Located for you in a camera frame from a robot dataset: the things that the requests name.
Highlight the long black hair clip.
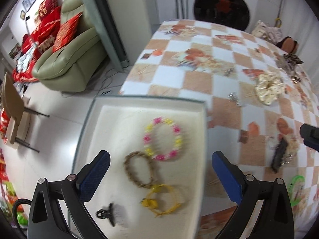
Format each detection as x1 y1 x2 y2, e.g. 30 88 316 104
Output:
271 138 288 173

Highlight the small black claw clip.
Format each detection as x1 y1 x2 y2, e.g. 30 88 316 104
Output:
96 203 116 227

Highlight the cream polka dot scrunchie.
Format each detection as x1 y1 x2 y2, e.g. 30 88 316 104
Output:
255 71 285 106

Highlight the brown braided hair tie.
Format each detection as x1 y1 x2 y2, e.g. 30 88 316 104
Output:
123 150 158 189

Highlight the yellow smiley hair tie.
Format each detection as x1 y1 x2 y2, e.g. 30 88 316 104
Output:
141 183 184 217

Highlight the pink yellow beaded bracelet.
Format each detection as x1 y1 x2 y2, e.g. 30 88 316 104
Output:
143 117 183 161

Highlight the green plastic bangle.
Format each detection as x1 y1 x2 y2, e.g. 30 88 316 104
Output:
288 175 305 207

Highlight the white jewelry tray box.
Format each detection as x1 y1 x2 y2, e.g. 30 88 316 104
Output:
68 94 208 239

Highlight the silver star hair clip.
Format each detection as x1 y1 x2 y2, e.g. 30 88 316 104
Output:
281 152 297 166

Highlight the checkered printed tablecloth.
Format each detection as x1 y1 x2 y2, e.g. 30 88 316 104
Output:
120 20 318 238

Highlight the leopard print bow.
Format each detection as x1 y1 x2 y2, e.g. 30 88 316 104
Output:
283 53 304 65

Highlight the small silver clip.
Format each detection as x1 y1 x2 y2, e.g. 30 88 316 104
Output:
228 92 242 107

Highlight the wooden chair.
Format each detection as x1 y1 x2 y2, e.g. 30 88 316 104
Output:
1 73 50 153

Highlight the beige bag with hanger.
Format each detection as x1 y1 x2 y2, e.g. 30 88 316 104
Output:
251 20 283 44

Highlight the white washing machine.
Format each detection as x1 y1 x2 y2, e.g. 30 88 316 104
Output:
187 0 258 32

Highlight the green leather sofa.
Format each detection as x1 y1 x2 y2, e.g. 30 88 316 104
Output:
32 0 107 92

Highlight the red cushion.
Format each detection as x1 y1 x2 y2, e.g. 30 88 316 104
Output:
52 12 83 53

